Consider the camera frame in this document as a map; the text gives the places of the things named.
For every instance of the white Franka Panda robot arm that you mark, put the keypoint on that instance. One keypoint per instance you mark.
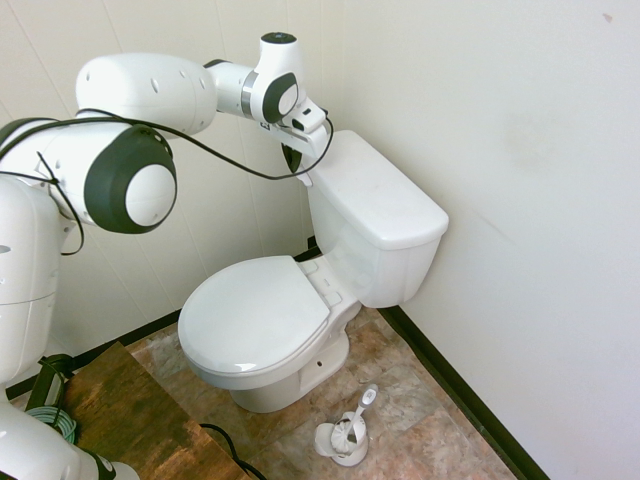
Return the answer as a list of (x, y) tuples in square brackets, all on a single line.
[(140, 90)]

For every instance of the white toilet seat cover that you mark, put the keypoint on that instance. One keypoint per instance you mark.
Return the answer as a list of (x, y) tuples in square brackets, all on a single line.
[(250, 310)]

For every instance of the white toilet brush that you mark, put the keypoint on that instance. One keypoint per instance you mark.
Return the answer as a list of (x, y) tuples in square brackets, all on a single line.
[(367, 400)]

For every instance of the white toilet brush holder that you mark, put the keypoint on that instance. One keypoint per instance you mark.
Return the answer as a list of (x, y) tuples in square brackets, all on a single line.
[(350, 455)]

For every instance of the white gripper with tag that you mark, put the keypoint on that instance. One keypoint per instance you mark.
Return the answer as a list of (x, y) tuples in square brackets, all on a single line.
[(317, 140)]

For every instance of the white ceramic toilet bowl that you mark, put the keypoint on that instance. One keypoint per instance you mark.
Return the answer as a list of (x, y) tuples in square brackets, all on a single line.
[(280, 395)]

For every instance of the dark wooden board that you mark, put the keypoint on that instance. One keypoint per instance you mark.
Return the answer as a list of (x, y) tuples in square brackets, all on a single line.
[(135, 415)]

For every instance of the white toilet tank lid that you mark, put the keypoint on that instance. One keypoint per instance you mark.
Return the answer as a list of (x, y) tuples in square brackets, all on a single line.
[(380, 195)]

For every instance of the white ceramic toilet tank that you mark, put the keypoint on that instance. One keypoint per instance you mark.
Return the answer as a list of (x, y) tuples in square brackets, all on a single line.
[(380, 270)]

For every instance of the black wall baseboard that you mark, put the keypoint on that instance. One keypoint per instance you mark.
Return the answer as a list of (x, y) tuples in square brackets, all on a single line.
[(450, 375), (150, 327)]

